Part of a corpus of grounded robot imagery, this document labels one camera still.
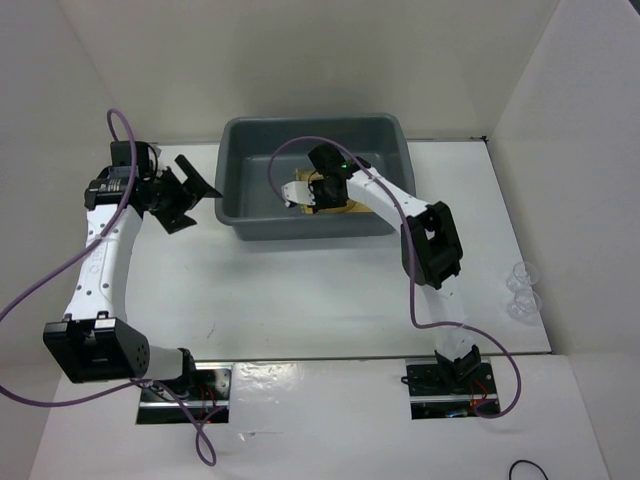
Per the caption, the clear glass plate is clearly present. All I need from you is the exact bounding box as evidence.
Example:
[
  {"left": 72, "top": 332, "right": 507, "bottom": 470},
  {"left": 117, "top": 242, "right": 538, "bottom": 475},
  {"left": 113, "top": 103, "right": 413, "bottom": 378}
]
[{"left": 311, "top": 200, "right": 372, "bottom": 214}]

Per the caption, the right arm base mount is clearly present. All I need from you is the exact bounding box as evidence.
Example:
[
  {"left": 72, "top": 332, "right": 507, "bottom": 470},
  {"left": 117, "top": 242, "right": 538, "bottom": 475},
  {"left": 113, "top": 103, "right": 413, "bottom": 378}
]
[{"left": 400, "top": 359, "right": 501, "bottom": 420}]

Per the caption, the clear plastic cup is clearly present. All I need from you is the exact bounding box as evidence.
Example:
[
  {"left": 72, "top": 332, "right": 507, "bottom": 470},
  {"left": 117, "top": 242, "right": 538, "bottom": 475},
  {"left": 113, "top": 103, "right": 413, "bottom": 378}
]
[
  {"left": 505, "top": 261, "right": 540, "bottom": 293},
  {"left": 506, "top": 288, "right": 541, "bottom": 321}
]

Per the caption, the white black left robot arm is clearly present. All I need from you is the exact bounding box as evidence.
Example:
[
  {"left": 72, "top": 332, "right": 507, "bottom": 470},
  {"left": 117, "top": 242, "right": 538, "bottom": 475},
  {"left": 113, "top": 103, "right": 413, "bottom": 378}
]
[{"left": 43, "top": 141, "right": 220, "bottom": 400}]

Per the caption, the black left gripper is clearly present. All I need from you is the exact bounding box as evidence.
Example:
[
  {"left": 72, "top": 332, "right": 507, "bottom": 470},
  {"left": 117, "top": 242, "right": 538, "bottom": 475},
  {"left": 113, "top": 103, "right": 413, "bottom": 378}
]
[{"left": 145, "top": 155, "right": 222, "bottom": 233}]

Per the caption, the grey plastic bin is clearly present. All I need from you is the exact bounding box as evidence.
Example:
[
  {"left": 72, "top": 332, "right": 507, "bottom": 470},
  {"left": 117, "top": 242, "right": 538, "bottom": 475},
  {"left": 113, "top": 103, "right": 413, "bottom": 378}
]
[{"left": 215, "top": 113, "right": 416, "bottom": 241}]

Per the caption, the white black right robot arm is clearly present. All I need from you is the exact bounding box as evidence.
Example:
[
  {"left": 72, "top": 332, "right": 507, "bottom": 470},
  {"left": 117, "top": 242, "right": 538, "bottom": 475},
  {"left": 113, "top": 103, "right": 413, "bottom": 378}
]
[{"left": 276, "top": 139, "right": 481, "bottom": 393}]

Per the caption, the black cable loop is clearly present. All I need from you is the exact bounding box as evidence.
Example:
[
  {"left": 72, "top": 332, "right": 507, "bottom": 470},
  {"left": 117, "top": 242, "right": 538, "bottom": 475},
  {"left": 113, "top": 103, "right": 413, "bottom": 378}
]
[{"left": 509, "top": 459, "right": 550, "bottom": 480}]

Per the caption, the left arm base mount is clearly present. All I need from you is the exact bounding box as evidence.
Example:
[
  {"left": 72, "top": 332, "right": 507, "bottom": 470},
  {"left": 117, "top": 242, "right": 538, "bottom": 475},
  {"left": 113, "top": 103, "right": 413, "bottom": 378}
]
[{"left": 136, "top": 362, "right": 233, "bottom": 425}]

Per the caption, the yellow woven bamboo mat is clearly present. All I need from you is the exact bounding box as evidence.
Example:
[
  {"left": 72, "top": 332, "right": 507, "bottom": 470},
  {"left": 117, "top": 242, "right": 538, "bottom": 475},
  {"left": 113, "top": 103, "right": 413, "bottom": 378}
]
[{"left": 295, "top": 169, "right": 371, "bottom": 215}]

